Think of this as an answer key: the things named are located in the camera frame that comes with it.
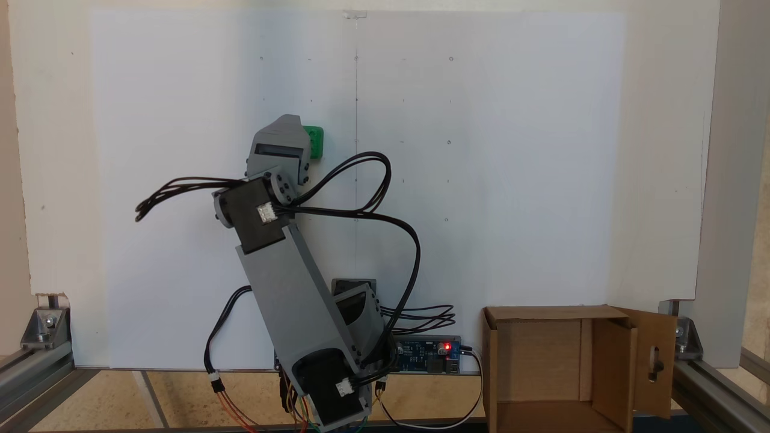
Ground thin power cable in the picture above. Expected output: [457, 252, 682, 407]
[374, 348, 484, 430]

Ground long black servo cable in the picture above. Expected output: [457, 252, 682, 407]
[288, 152, 420, 376]

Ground black gripper servo cable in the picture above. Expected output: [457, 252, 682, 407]
[135, 176, 268, 223]

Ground coloured jumper wires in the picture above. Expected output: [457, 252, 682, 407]
[278, 373, 319, 433]

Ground blue converter board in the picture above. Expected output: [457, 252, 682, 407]
[394, 336, 463, 375]

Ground black cable with white connector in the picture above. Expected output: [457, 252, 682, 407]
[203, 286, 253, 395]

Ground brown cardboard box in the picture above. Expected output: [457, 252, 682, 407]
[481, 304, 677, 433]

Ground red orange wire pair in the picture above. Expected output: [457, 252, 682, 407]
[217, 390, 260, 433]

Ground green dice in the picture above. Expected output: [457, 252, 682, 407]
[303, 125, 324, 160]

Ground folded black cable bundle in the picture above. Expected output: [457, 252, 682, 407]
[379, 304, 456, 336]

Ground aluminium corner bracket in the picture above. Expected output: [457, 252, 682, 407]
[20, 293, 72, 351]
[659, 299, 704, 361]

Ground aluminium frame rail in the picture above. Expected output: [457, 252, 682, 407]
[671, 348, 770, 433]
[0, 346, 100, 433]

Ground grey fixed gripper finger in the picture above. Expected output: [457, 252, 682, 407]
[254, 114, 311, 147]

